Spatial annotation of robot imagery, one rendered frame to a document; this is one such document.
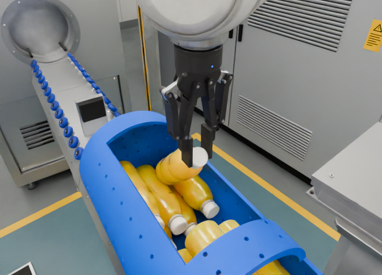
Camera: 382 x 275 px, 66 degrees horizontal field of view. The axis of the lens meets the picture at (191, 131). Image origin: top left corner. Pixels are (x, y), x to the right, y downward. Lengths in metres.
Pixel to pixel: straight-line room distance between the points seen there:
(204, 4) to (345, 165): 0.76
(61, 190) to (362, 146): 1.98
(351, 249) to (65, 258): 1.57
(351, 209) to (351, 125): 1.16
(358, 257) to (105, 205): 0.64
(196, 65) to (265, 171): 2.01
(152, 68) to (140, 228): 0.93
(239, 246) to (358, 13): 1.49
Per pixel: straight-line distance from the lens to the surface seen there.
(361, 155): 0.97
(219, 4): 0.21
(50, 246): 2.10
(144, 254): 0.53
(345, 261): 0.96
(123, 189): 0.59
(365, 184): 0.88
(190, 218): 0.75
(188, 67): 0.45
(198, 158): 0.57
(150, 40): 1.31
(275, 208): 2.17
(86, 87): 1.58
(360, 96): 1.87
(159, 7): 0.21
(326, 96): 1.96
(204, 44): 0.42
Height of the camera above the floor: 1.62
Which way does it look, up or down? 36 degrees down
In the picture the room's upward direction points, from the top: straight up
